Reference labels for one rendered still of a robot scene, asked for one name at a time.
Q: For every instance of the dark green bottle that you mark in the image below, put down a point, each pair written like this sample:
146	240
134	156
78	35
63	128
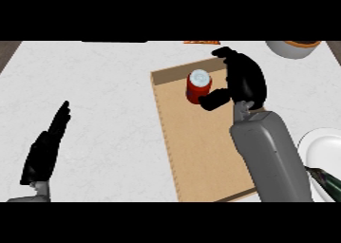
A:
330	185

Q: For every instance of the grey bowl with orange rim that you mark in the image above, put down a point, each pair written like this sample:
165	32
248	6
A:
292	48

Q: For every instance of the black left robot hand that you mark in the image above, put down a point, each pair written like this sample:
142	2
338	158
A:
43	152

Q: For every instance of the orange patterned object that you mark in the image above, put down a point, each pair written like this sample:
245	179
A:
201	42

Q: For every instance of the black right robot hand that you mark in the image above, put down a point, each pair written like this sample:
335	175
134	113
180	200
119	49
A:
243	76

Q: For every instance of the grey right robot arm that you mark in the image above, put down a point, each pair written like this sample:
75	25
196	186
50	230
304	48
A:
270	158

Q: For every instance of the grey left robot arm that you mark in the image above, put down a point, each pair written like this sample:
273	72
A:
35	193

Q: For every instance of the red can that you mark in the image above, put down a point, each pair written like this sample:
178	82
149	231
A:
198	87

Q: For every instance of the white plate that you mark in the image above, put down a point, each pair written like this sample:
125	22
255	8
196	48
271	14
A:
325	158

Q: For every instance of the brown cardboard box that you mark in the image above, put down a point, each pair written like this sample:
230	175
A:
201	136

